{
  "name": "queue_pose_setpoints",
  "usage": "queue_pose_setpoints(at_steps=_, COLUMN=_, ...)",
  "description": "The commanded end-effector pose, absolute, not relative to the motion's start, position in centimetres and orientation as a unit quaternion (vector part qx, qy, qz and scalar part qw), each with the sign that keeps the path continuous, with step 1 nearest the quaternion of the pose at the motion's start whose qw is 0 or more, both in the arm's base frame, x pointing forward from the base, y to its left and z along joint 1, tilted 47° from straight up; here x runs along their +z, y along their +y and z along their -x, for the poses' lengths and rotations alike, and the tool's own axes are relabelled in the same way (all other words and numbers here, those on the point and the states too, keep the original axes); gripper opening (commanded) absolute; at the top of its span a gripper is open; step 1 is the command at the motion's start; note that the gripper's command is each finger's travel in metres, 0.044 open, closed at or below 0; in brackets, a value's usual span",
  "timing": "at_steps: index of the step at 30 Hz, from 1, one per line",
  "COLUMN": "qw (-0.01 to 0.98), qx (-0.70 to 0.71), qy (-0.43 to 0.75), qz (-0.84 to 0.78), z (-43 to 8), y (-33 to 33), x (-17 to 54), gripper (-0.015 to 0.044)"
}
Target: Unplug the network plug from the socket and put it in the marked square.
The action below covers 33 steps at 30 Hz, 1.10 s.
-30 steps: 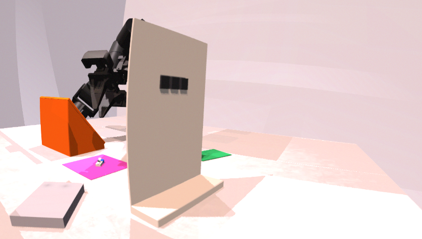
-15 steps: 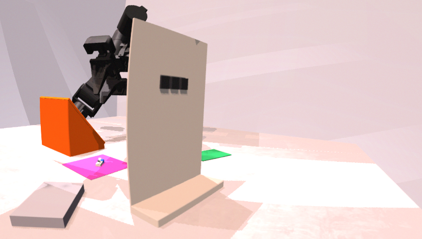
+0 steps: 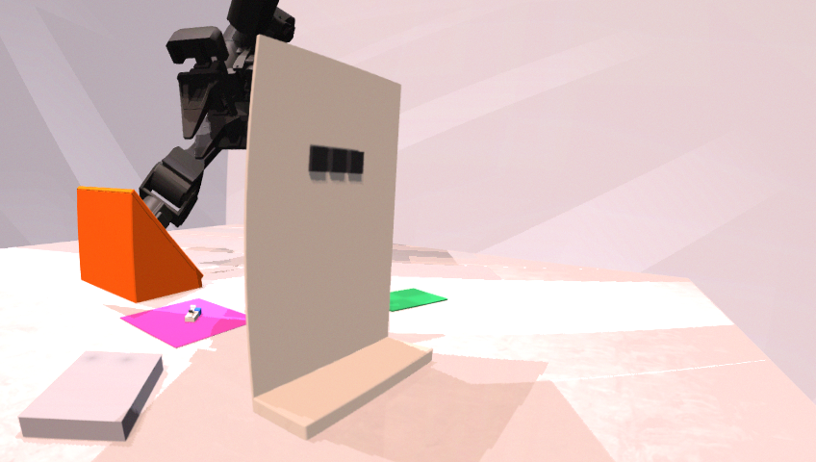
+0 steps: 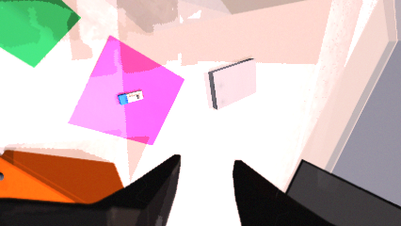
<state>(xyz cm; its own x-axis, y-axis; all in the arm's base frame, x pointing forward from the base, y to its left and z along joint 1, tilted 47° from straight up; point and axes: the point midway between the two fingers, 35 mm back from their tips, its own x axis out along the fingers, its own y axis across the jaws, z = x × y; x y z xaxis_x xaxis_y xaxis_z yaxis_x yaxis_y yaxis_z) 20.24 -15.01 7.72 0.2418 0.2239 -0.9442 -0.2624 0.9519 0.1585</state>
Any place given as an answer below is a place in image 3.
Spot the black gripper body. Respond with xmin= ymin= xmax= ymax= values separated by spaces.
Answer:
xmin=166 ymin=26 xmax=249 ymax=150

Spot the beige panel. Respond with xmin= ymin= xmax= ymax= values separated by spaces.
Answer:
xmin=243 ymin=35 xmax=433 ymax=441

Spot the pink square zone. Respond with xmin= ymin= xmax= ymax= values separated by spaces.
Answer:
xmin=121 ymin=298 xmax=246 ymax=348

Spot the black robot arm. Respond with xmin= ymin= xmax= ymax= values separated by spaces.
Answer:
xmin=139 ymin=0 xmax=295 ymax=228

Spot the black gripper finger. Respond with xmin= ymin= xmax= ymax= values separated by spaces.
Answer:
xmin=177 ymin=70 xmax=229 ymax=140
xmin=194 ymin=115 xmax=244 ymax=160

